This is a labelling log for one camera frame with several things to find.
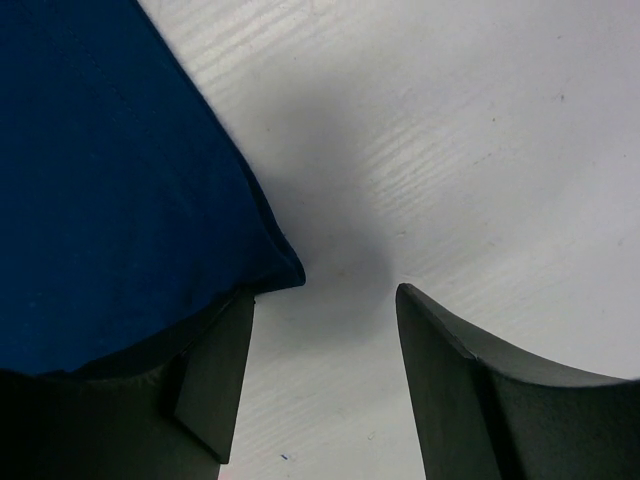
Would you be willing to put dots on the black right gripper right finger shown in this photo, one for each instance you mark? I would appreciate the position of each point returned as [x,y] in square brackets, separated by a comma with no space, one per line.
[487,409]

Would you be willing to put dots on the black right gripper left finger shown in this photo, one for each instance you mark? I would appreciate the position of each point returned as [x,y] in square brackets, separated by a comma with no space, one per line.
[164,408]

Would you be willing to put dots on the navy blue printed t-shirt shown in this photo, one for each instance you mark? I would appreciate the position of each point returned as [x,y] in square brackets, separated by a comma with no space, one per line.
[125,205]

